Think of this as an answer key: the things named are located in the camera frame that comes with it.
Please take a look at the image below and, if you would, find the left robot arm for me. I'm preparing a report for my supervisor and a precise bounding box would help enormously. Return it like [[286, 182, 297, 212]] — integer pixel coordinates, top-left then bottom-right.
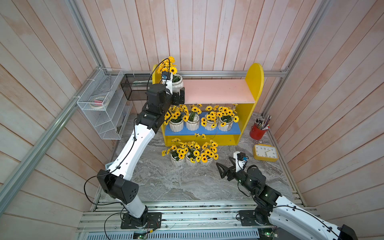
[[97, 84, 185, 229]]

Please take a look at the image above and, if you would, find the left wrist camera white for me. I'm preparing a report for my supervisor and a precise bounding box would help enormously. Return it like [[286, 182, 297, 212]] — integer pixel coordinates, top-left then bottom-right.
[[161, 71, 173, 95]]

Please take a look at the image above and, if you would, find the sunflower pot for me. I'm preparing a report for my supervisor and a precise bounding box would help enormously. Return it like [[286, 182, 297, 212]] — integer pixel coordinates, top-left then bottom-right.
[[201, 105, 220, 131], [162, 138, 189, 166], [200, 141, 219, 166], [186, 141, 201, 166], [156, 56, 184, 93], [183, 104, 202, 131], [163, 105, 189, 133], [217, 106, 240, 132]]

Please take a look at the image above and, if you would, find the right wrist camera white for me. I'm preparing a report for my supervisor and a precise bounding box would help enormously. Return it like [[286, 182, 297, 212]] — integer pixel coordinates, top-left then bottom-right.
[[233, 152, 249, 173]]

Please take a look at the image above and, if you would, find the tape roll in rack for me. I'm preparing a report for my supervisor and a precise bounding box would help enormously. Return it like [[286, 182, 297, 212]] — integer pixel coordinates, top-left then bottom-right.
[[90, 96, 110, 110]]

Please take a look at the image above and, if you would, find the red pencil cup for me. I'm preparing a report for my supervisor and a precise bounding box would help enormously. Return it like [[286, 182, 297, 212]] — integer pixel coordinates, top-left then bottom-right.
[[250, 115, 272, 140]]

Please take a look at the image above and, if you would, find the light blue calculator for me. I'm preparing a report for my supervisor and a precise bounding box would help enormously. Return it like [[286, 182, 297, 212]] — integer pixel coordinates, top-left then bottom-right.
[[105, 162, 113, 170]]

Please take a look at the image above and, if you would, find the yellow shelf unit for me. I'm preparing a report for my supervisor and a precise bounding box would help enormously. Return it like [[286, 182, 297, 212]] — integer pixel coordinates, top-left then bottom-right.
[[161, 63, 265, 147]]

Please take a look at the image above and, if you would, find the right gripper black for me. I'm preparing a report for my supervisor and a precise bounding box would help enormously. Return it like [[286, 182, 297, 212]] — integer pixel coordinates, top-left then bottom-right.
[[217, 156, 256, 196]]

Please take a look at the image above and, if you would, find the yellow alarm clock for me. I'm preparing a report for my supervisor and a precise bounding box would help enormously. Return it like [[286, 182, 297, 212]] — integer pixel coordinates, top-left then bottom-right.
[[253, 144, 279, 162]]

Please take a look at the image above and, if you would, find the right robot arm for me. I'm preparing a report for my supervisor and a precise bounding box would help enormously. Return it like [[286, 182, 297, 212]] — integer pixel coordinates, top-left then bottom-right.
[[216, 152, 358, 240]]

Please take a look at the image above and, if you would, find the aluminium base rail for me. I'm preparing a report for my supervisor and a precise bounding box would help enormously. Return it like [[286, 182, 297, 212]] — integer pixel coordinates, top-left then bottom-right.
[[75, 200, 282, 240]]

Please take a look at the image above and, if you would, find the black wire basket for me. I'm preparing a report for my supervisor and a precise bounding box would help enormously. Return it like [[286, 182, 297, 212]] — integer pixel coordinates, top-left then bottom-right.
[[120, 74, 152, 101]]

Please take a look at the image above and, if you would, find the white wire mesh rack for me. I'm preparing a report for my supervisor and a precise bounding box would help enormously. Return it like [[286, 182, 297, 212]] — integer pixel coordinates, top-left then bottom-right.
[[77, 68, 132, 140]]

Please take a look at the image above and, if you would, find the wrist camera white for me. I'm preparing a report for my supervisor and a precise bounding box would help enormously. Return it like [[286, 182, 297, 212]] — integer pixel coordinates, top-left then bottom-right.
[[161, 71, 173, 95], [233, 152, 249, 173]]

